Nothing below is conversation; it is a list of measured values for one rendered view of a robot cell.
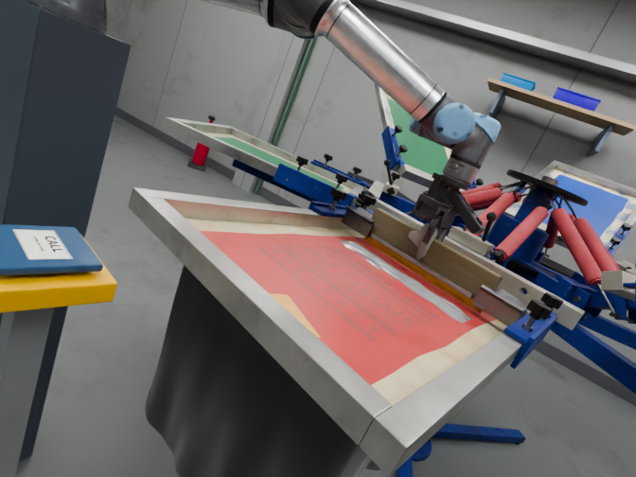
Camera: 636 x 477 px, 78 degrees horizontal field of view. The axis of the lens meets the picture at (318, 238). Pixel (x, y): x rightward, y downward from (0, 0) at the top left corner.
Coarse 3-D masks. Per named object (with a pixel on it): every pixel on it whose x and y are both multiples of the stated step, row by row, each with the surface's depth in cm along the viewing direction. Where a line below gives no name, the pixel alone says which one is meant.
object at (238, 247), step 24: (216, 240) 70; (240, 240) 74; (264, 240) 79; (288, 240) 85; (312, 240) 92; (336, 240) 100; (360, 240) 109; (240, 264) 65; (264, 264) 68; (264, 288) 60; (288, 288) 64
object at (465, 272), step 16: (384, 224) 104; (400, 224) 101; (400, 240) 101; (432, 256) 96; (448, 256) 93; (464, 256) 91; (448, 272) 93; (464, 272) 91; (480, 272) 89; (464, 288) 91; (480, 288) 88; (496, 288) 89
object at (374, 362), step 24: (408, 288) 88; (432, 288) 95; (312, 312) 59; (336, 336) 55; (360, 336) 58; (408, 336) 65; (432, 336) 69; (456, 336) 73; (360, 360) 52; (384, 360) 55; (408, 360) 57
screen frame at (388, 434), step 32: (160, 192) 70; (160, 224) 62; (288, 224) 96; (320, 224) 105; (192, 256) 56; (224, 256) 56; (224, 288) 51; (256, 288) 52; (256, 320) 47; (288, 320) 47; (288, 352) 44; (320, 352) 44; (480, 352) 61; (512, 352) 67; (320, 384) 41; (352, 384) 40; (448, 384) 48; (480, 384) 53; (352, 416) 39; (384, 416) 38; (416, 416) 40; (448, 416) 45; (384, 448) 36; (416, 448) 39
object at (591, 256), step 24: (480, 192) 154; (504, 192) 153; (480, 216) 140; (528, 216) 138; (552, 216) 141; (576, 216) 148; (504, 240) 131; (552, 240) 182; (576, 240) 131; (600, 240) 149; (600, 264) 133; (600, 288) 122
